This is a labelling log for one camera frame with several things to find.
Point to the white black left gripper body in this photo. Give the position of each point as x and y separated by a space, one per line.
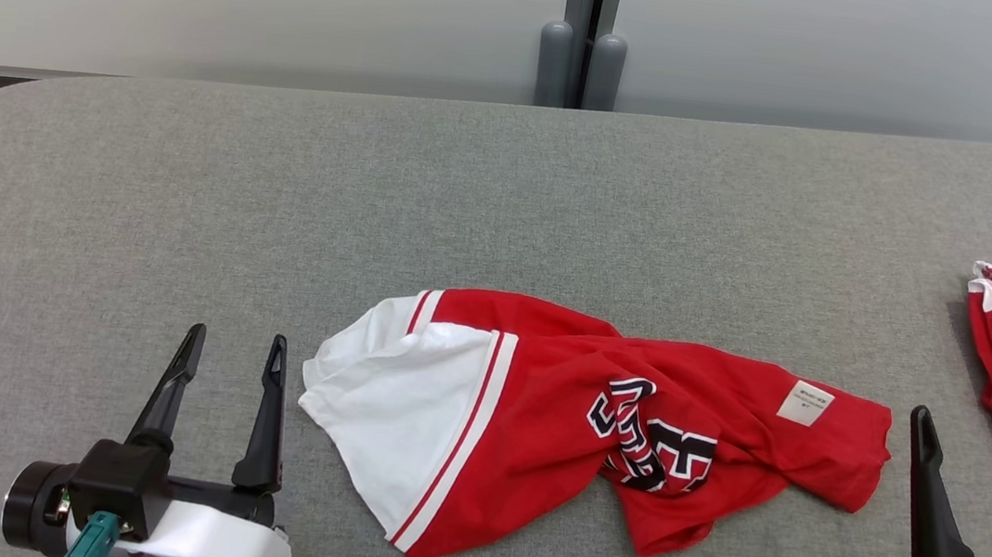
214 536

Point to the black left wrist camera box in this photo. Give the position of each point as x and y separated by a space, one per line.
118 478

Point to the grey double partition post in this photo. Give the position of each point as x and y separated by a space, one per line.
577 54

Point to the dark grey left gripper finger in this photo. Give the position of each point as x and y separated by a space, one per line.
170 391
267 421

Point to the red white lettered jersey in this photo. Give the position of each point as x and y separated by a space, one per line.
518 412

